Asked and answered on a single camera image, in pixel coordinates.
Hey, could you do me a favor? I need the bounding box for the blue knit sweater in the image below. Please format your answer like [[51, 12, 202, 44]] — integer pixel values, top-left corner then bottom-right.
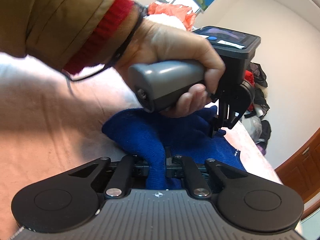
[[101, 106, 245, 190]]

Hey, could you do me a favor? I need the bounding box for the forearm in brown sleeve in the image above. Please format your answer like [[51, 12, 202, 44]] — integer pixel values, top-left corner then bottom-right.
[[1, 0, 152, 75]]

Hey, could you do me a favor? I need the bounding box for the pile of dark clothes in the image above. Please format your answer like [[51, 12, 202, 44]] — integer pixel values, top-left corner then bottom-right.
[[242, 62, 272, 155]]

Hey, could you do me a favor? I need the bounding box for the person's left hand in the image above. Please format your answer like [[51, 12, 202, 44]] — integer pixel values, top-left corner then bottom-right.
[[114, 19, 225, 118]]

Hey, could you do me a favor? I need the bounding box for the red garment on pile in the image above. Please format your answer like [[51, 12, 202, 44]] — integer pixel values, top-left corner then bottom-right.
[[245, 70, 255, 87]]

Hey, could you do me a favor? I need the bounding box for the orange plastic bag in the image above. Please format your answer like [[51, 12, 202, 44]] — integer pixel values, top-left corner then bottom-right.
[[148, 2, 196, 31]]

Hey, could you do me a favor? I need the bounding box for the brown wooden door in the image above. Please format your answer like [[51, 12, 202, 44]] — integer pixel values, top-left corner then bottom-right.
[[275, 130, 320, 203]]

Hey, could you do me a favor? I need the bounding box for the pink floral bed sheet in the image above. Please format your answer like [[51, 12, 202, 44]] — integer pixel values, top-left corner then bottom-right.
[[0, 12, 283, 240]]

